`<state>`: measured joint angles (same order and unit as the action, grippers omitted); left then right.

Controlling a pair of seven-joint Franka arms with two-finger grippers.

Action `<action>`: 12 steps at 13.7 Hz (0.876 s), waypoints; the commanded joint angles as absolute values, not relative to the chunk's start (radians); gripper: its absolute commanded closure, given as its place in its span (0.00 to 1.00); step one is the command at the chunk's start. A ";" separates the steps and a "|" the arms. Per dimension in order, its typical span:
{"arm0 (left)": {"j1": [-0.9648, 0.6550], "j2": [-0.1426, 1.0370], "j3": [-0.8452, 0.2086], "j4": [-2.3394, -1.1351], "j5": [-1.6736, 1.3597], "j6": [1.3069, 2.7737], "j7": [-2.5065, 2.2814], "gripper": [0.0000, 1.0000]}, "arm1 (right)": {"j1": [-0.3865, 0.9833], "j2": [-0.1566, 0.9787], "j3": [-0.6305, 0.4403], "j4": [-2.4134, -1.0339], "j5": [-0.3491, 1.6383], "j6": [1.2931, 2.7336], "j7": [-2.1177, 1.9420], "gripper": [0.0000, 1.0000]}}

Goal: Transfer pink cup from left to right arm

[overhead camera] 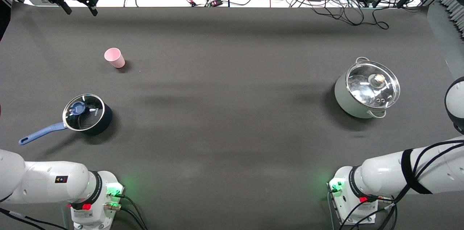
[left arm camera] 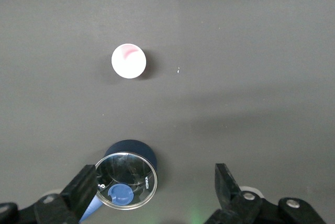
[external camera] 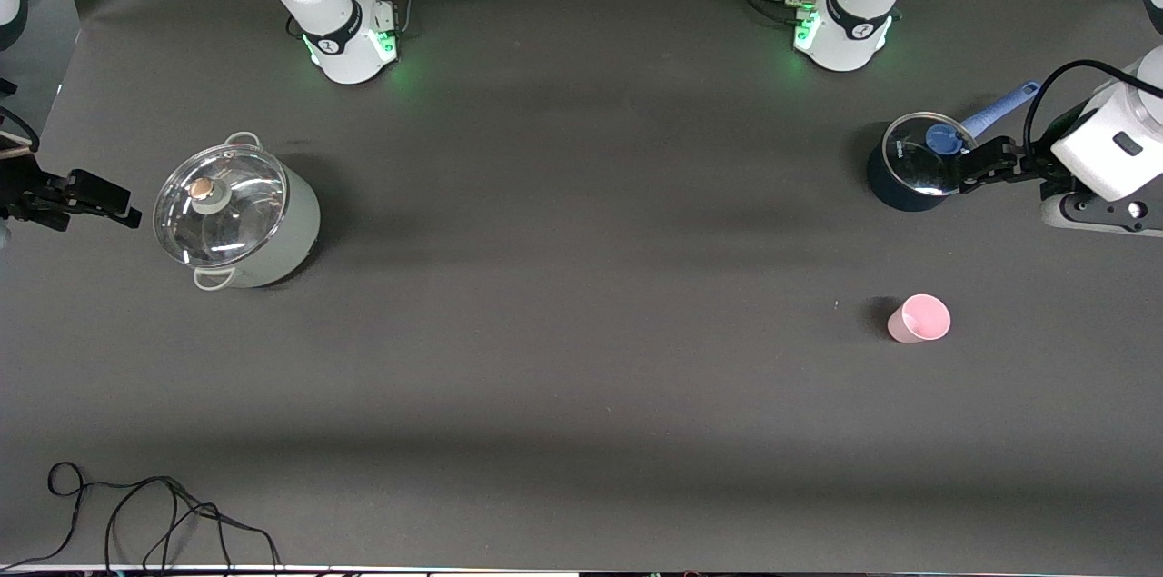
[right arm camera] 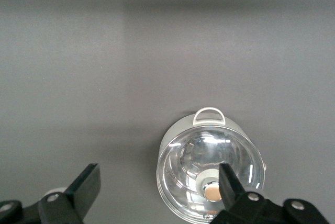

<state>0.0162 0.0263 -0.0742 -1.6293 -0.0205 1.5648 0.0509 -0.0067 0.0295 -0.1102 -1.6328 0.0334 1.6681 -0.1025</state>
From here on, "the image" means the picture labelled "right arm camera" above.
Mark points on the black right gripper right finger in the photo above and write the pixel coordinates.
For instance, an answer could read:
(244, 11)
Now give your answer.
(233, 195)

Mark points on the glass lid with copper knob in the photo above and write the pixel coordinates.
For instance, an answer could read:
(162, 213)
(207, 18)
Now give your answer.
(183, 161)

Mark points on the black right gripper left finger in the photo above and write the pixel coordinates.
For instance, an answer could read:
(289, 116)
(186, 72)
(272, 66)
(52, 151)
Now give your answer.
(81, 195)

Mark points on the pale grey stock pot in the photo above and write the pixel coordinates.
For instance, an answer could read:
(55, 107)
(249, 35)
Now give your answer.
(180, 127)

